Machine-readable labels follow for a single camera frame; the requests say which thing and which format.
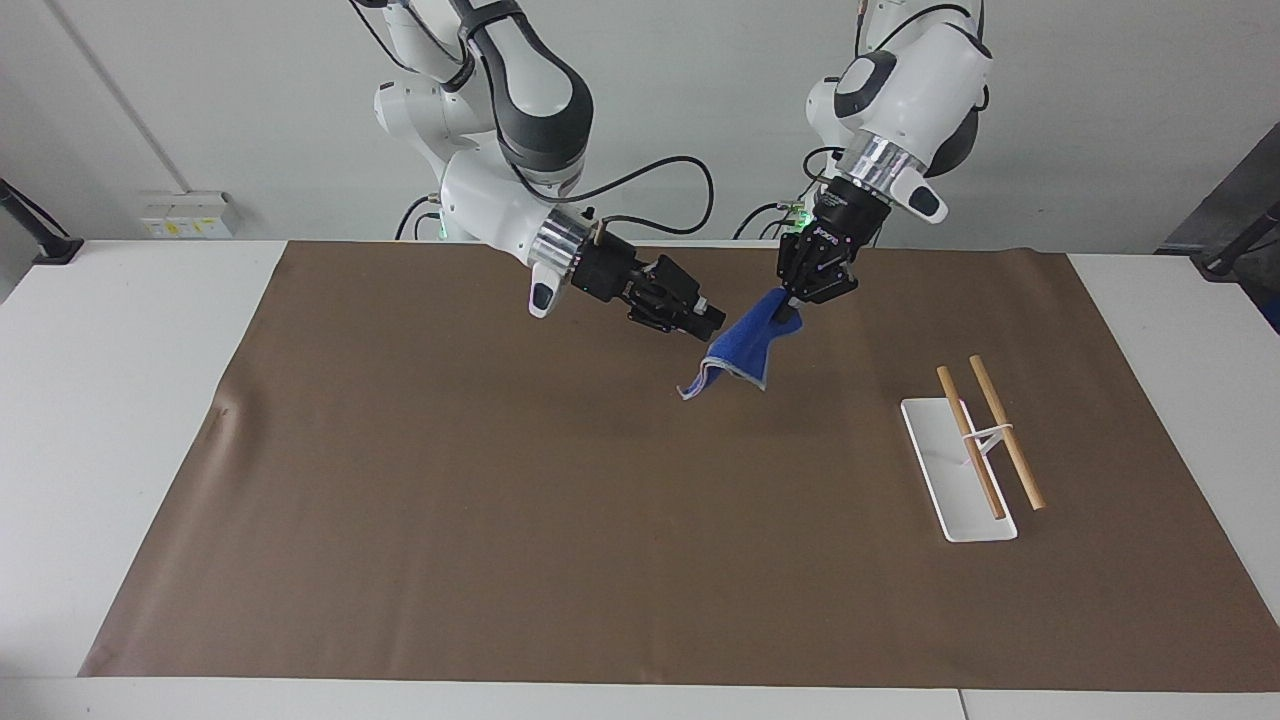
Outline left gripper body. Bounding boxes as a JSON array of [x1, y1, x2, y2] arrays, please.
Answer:
[[783, 177, 892, 273]]

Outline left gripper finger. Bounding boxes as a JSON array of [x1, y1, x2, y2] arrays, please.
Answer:
[[814, 264, 860, 305], [775, 248, 817, 327]]

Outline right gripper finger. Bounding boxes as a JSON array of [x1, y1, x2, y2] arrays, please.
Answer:
[[627, 288, 714, 342], [652, 255, 728, 332]]

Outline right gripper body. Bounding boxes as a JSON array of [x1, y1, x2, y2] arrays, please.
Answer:
[[572, 234, 663, 305]]

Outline blue towel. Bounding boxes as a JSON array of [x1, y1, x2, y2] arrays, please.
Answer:
[[677, 288, 805, 402]]

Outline white rack with wooden bars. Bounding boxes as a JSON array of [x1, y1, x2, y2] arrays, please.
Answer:
[[900, 355, 1048, 544]]

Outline black stand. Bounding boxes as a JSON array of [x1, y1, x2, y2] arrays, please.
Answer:
[[1194, 202, 1280, 283], [0, 178, 85, 267]]

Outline black cable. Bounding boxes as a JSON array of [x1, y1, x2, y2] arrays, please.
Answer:
[[545, 156, 717, 239], [733, 146, 847, 242]]

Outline white wall socket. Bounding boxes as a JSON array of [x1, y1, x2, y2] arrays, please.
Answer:
[[139, 190, 240, 240]]

